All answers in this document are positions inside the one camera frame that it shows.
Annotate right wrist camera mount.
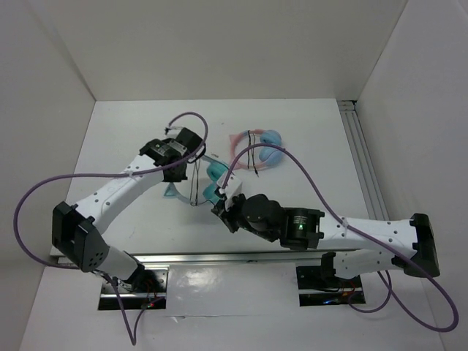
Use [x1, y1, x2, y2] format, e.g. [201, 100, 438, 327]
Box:
[215, 172, 242, 199]

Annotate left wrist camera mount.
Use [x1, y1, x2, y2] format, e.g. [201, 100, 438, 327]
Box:
[165, 126, 184, 135]

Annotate teal cat ear headphones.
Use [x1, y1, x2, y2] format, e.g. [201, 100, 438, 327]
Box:
[163, 156, 228, 207]

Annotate black pink headphone cable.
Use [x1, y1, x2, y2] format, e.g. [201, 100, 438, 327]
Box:
[246, 130, 260, 178]

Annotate white front cover panel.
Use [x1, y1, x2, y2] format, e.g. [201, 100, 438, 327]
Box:
[165, 263, 299, 317]

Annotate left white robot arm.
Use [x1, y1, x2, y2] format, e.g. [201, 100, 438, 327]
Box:
[52, 128, 204, 292]

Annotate right side aluminium rail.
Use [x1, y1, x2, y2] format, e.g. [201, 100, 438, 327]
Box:
[337, 100, 389, 220]

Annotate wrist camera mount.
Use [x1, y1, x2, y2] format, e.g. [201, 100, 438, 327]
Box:
[165, 126, 184, 135]
[215, 172, 242, 199]

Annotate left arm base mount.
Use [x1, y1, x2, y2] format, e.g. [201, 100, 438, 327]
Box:
[98, 265, 169, 311]

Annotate black teal headphone cable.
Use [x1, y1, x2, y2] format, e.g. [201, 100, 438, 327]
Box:
[189, 160, 208, 206]

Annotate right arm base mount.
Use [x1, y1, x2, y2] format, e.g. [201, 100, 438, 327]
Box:
[295, 266, 366, 307]

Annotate front aluminium rail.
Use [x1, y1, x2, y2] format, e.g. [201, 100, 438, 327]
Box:
[50, 248, 366, 265]

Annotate aluminium rail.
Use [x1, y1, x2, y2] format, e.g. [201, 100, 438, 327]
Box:
[50, 248, 366, 265]
[337, 100, 389, 220]

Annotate pink blue cat headphones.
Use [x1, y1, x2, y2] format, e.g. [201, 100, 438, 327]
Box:
[229, 129, 283, 172]

